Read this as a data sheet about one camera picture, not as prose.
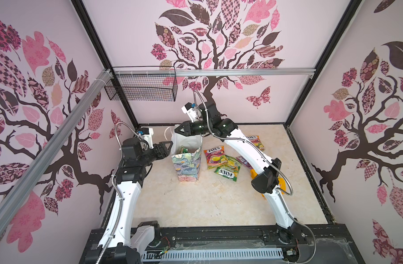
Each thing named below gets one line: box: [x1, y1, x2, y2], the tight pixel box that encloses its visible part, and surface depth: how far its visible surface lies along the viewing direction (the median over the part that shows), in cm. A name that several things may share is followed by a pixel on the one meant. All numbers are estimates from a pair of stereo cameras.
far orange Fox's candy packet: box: [246, 134, 266, 152], surface depth 109 cm
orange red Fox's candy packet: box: [203, 145, 228, 167], surface depth 100 cm
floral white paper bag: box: [170, 130, 203, 183], surface depth 81 cm
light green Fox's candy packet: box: [207, 158, 242, 182], surface depth 97 cm
